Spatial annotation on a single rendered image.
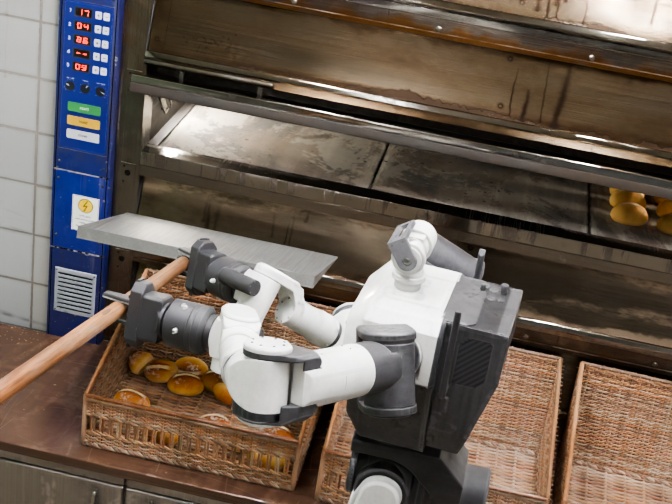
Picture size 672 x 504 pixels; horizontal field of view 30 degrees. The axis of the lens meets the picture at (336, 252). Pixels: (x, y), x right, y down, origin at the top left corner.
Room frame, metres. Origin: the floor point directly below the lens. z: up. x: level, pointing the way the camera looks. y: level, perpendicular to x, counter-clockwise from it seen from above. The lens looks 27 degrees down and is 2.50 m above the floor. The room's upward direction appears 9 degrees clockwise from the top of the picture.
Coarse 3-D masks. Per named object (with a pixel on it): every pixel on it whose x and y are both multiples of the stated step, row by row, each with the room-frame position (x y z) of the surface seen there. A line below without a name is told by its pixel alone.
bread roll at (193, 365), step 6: (180, 360) 2.90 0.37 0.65; (186, 360) 2.89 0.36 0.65; (192, 360) 2.90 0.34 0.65; (198, 360) 2.90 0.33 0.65; (180, 366) 2.88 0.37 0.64; (186, 366) 2.88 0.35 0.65; (192, 366) 2.88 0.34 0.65; (198, 366) 2.88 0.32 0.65; (204, 366) 2.89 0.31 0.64; (192, 372) 2.87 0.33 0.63; (198, 372) 2.87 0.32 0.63; (204, 372) 2.88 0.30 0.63
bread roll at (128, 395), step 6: (120, 390) 2.73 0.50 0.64; (126, 390) 2.72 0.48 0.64; (132, 390) 2.72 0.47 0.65; (114, 396) 2.72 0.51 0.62; (120, 396) 2.71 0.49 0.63; (126, 396) 2.70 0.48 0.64; (132, 396) 2.70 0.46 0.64; (138, 396) 2.71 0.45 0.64; (144, 396) 2.72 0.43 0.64; (132, 402) 2.69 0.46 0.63; (138, 402) 2.70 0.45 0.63; (144, 402) 2.70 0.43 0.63; (120, 408) 2.69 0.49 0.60
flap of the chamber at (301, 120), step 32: (160, 96) 2.89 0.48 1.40; (192, 96) 2.88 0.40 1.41; (256, 96) 3.01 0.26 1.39; (320, 128) 2.84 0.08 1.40; (352, 128) 2.83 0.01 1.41; (416, 128) 2.96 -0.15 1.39; (480, 160) 2.79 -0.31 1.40; (512, 160) 2.79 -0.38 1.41; (576, 160) 2.91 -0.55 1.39; (640, 192) 2.75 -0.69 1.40
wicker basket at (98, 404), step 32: (160, 288) 2.99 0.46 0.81; (128, 352) 2.89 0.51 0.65; (160, 352) 2.94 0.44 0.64; (96, 384) 2.62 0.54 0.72; (128, 384) 2.83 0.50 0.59; (160, 384) 2.85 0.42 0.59; (96, 416) 2.54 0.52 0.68; (128, 416) 2.53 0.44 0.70; (160, 416) 2.53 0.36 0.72; (192, 416) 2.52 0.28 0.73; (128, 448) 2.54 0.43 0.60; (160, 448) 2.52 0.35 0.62; (192, 448) 2.59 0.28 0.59; (224, 448) 2.61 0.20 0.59; (256, 448) 2.50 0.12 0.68; (288, 448) 2.49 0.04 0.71; (256, 480) 2.50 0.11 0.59; (288, 480) 2.50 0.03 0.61
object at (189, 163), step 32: (160, 160) 3.04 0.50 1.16; (192, 160) 3.03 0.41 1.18; (224, 160) 3.07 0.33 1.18; (288, 192) 3.00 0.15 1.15; (320, 192) 2.99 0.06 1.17; (352, 192) 2.99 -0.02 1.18; (384, 192) 3.02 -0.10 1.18; (448, 224) 2.95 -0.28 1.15; (480, 224) 2.94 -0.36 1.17; (512, 224) 2.94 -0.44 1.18; (608, 256) 2.90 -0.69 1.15; (640, 256) 2.89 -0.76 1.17
